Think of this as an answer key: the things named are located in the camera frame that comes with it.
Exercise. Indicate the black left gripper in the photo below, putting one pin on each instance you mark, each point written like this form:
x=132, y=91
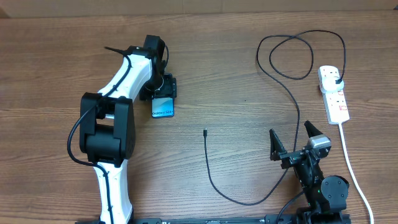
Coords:
x=170, y=88

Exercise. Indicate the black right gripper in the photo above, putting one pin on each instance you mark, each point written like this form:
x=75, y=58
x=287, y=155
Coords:
x=278, y=152

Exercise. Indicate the Samsung Galaxy smartphone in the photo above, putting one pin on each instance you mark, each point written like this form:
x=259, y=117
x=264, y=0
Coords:
x=163, y=107

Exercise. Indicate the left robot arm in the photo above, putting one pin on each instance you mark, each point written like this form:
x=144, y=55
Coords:
x=106, y=126

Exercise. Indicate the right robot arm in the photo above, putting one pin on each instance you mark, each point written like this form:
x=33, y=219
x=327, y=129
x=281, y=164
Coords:
x=326, y=196

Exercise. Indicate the white charger plug adapter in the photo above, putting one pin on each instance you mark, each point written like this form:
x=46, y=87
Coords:
x=331, y=84

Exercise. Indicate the white power strip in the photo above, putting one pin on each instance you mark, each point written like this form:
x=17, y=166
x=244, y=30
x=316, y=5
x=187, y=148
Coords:
x=335, y=103

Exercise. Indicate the brown cardboard backdrop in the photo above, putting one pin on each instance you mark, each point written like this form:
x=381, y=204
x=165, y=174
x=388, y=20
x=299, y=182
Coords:
x=82, y=8

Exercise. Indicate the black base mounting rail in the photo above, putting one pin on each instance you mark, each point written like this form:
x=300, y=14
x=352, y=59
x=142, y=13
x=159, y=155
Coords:
x=214, y=221

